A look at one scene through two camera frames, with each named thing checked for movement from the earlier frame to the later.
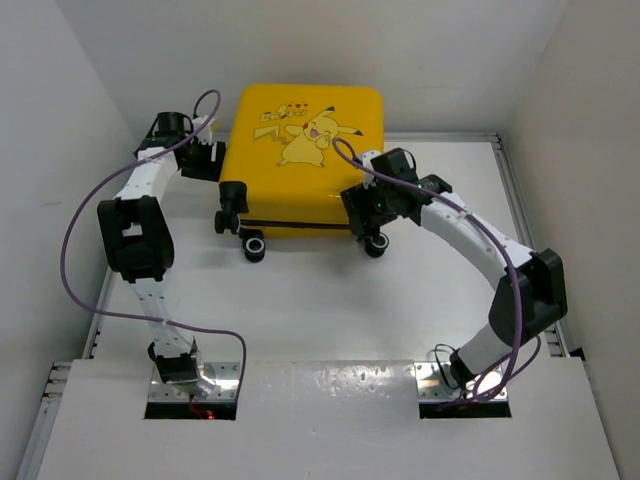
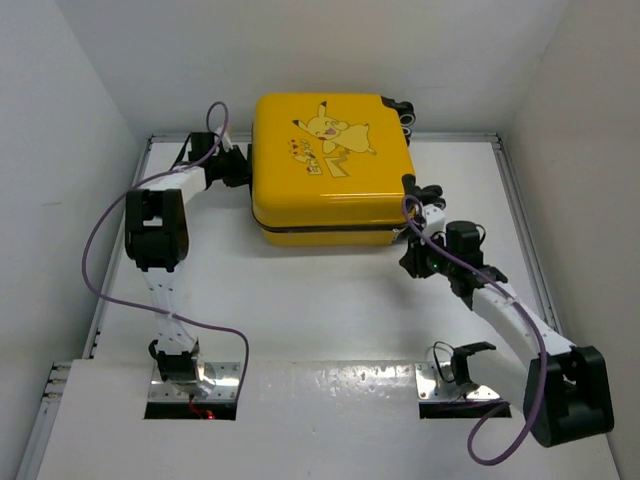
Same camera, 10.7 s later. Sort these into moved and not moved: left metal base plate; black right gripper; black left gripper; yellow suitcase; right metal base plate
Moved: black left gripper; yellow suitcase; black right gripper
Not moved: left metal base plate; right metal base plate
